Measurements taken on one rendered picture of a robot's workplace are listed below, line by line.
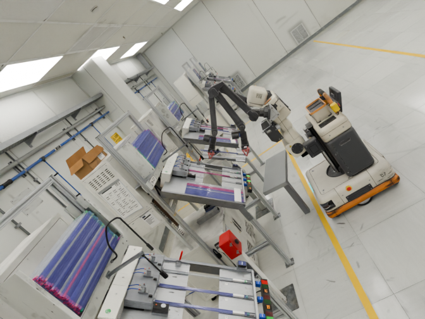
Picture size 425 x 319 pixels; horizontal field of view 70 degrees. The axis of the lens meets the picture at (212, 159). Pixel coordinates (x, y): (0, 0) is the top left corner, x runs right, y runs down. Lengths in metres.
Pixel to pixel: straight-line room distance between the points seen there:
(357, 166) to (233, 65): 7.96
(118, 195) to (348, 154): 1.94
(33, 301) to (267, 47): 9.67
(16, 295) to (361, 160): 2.47
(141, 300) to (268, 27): 9.45
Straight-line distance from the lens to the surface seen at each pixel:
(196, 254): 2.91
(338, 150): 2.73
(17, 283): 1.47
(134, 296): 1.69
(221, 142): 3.89
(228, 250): 2.30
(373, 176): 2.89
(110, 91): 6.01
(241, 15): 10.31
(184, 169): 2.86
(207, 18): 10.32
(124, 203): 2.71
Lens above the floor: 1.89
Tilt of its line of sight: 17 degrees down
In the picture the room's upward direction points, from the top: 40 degrees counter-clockwise
